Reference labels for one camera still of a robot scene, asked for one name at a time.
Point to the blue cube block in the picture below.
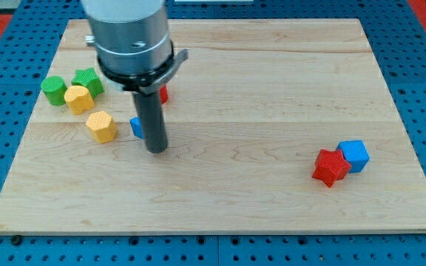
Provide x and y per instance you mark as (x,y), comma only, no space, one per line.
(355,152)

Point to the green cylinder block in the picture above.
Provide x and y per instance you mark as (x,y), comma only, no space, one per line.
(54,89)

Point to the yellow heart block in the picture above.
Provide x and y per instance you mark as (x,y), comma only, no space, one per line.
(78,99)

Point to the red star block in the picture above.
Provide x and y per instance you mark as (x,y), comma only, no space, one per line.
(330,166)

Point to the blue triangle block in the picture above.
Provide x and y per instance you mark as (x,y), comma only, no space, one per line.
(136,127)

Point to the green star block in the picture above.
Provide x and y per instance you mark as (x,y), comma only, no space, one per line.
(89,79)

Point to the yellow hexagon block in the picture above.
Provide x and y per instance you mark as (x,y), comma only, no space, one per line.
(101,126)

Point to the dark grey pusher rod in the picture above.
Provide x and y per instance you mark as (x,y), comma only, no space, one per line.
(149,111)

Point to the red block behind rod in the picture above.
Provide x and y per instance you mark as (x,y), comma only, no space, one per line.
(164,95)

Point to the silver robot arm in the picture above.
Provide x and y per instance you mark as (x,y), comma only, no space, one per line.
(133,43)

